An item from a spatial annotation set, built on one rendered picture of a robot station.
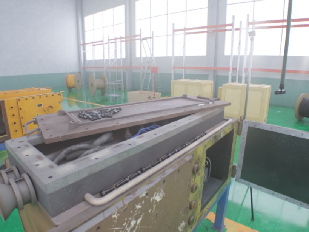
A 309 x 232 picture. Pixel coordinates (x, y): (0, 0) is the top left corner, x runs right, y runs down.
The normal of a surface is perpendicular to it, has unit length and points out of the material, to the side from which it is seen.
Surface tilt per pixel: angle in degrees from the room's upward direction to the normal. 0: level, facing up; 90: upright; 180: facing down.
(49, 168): 0
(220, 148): 90
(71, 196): 90
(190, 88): 90
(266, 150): 90
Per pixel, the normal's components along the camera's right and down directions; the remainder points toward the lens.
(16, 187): 0.51, -0.62
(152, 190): 0.77, 0.16
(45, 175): 0.00, -0.97
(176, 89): -0.66, 0.19
